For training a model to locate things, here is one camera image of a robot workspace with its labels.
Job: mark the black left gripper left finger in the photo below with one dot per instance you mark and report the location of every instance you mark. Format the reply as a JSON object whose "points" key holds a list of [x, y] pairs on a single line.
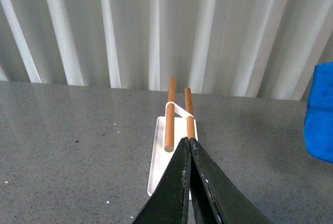
{"points": [[169, 203]]}

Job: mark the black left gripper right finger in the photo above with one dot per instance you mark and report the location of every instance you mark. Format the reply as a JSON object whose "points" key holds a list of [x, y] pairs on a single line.
{"points": [[215, 198]]}

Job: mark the blue microfiber cloth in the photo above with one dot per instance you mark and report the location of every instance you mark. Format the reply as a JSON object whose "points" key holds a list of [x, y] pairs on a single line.
{"points": [[318, 118]]}

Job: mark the white towel rack stand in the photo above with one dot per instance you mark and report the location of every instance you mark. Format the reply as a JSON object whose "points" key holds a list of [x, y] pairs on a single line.
{"points": [[160, 158]]}

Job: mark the right wooden rack rod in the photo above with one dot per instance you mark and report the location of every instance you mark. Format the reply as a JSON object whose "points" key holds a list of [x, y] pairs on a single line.
{"points": [[189, 109]]}

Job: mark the wooden rack rod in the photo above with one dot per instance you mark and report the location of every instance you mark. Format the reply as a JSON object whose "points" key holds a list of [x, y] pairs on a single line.
{"points": [[189, 109], [170, 110]]}

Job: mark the left wooden rack rod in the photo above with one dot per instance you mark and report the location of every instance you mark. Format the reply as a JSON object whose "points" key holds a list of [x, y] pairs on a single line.
{"points": [[170, 110]]}

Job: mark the white pleated curtain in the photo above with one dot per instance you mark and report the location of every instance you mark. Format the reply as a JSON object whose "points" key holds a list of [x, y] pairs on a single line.
{"points": [[247, 48]]}

